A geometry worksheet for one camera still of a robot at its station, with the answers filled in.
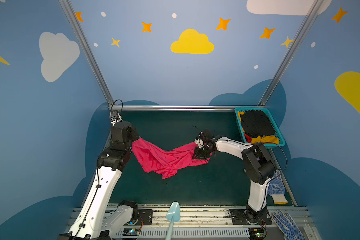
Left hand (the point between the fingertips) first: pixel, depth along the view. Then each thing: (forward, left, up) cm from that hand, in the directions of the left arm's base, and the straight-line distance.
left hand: (130, 127), depth 71 cm
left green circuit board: (-39, -1, -32) cm, 51 cm away
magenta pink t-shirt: (-6, -16, -25) cm, 30 cm away
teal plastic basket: (+8, -90, -22) cm, 93 cm away
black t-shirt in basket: (+28, -81, -26) cm, 89 cm away
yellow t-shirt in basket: (+14, -86, -27) cm, 91 cm away
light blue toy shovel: (-32, -21, -32) cm, 50 cm away
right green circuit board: (-39, -63, -33) cm, 81 cm away
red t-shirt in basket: (+11, -69, -23) cm, 73 cm away
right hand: (+1, -34, -30) cm, 45 cm away
